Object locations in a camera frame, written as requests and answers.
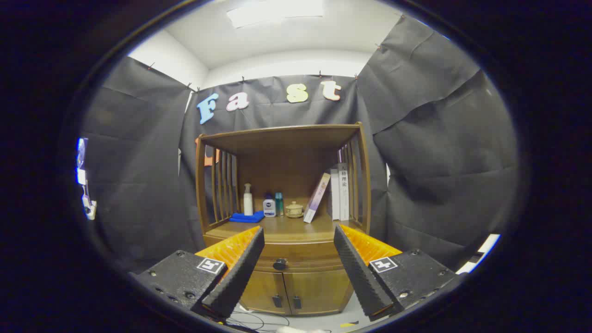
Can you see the teal bottle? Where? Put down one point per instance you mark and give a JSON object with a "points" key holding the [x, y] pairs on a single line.
{"points": [[279, 203]]}

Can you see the beige lidded teacup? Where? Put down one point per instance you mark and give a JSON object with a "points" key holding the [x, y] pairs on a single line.
{"points": [[294, 210]]}

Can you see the white lotion bottle blue cap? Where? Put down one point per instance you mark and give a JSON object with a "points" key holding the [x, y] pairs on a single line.
{"points": [[269, 207]]}

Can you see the wooden countertop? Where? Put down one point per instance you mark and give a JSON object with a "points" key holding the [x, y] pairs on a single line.
{"points": [[296, 229]]}

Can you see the white hanging equipment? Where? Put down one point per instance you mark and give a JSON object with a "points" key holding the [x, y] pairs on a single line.
{"points": [[84, 185]]}

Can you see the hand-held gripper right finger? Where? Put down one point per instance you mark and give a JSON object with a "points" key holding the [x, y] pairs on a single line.
{"points": [[360, 273]]}

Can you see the black drawer knob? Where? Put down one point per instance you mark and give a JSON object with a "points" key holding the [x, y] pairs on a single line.
{"points": [[280, 264]]}

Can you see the white black striped object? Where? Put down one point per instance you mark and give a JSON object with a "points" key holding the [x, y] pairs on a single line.
{"points": [[478, 254]]}

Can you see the purple white leaning book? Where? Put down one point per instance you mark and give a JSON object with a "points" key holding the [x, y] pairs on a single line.
{"points": [[317, 198]]}

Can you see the wooden drawer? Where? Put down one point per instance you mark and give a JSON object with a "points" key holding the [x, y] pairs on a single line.
{"points": [[305, 256]]}

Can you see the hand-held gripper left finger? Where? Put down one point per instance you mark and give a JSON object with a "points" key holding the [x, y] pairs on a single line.
{"points": [[236, 273]]}

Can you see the wooden cabinet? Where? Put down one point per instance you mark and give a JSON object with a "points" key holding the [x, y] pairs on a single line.
{"points": [[296, 138]]}

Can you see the white book printed spine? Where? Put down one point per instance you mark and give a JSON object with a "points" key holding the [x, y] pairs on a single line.
{"points": [[343, 192]]}

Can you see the white pump bottle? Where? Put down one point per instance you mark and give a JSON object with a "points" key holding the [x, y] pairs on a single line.
{"points": [[248, 201]]}

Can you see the blue folded cloth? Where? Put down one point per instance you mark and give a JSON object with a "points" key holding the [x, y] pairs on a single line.
{"points": [[247, 217]]}

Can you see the wooden cabinet door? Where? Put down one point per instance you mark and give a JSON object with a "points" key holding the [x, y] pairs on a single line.
{"points": [[323, 289], [263, 289]]}

